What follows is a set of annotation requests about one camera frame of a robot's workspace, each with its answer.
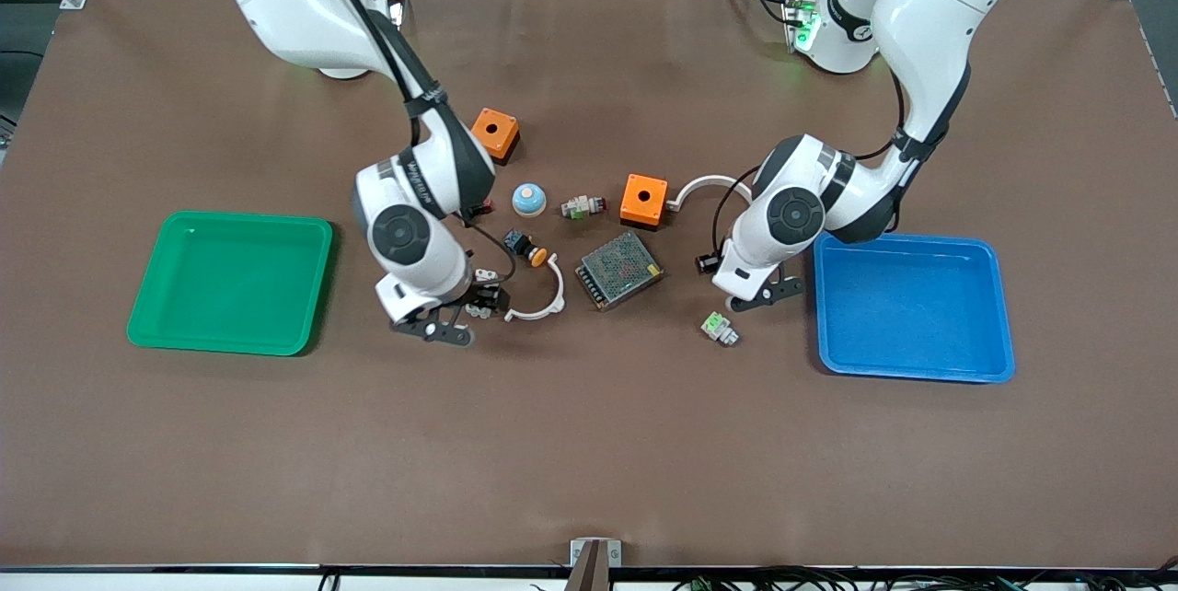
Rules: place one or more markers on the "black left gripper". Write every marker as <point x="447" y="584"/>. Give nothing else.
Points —
<point x="705" y="261"/>

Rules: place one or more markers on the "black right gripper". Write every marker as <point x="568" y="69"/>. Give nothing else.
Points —
<point x="485" y="299"/>

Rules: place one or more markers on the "white red circuit breaker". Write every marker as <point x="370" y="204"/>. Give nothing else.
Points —
<point x="483" y="276"/>

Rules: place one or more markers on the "black cylindrical capacitor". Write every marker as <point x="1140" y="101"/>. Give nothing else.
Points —
<point x="707" y="265"/>

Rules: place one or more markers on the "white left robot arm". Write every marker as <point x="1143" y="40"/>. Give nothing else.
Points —
<point x="939" y="11"/>

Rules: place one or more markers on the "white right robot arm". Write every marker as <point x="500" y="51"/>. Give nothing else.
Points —
<point x="294" y="2"/>

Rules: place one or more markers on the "orange black push button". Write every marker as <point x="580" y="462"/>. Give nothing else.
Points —
<point x="523" y="246"/>

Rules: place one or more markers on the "green white contact block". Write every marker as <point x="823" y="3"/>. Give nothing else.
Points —
<point x="718" y="327"/>

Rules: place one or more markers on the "blue dome buzzer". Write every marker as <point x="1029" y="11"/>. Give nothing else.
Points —
<point x="529" y="200"/>

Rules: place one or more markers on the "white green red indicator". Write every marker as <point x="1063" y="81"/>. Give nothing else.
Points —
<point x="582" y="206"/>

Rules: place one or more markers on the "metal mesh power supply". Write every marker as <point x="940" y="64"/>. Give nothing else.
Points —
<point x="618" y="271"/>

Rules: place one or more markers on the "blue plastic tray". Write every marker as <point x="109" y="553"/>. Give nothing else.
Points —
<point x="911" y="315"/>

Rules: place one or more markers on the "orange button box black base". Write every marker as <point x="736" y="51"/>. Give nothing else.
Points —
<point x="643" y="198"/>

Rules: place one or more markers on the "orange button box upper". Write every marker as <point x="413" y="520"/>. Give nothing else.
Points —
<point x="497" y="131"/>

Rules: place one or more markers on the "brown table mat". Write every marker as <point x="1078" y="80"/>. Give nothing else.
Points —
<point x="589" y="444"/>

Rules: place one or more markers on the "green plastic tray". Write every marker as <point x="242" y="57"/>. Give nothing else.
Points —
<point x="230" y="283"/>

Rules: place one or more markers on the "metal left base connector plate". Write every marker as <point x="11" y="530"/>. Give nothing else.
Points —
<point x="796" y="20"/>

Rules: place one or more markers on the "metal base connector plate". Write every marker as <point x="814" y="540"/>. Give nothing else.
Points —
<point x="796" y="20"/>
<point x="394" y="9"/>

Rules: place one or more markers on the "metal right base connector plate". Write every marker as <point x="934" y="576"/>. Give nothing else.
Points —
<point x="394" y="9"/>

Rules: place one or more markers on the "grey metal table bracket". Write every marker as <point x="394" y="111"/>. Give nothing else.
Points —
<point x="594" y="554"/>

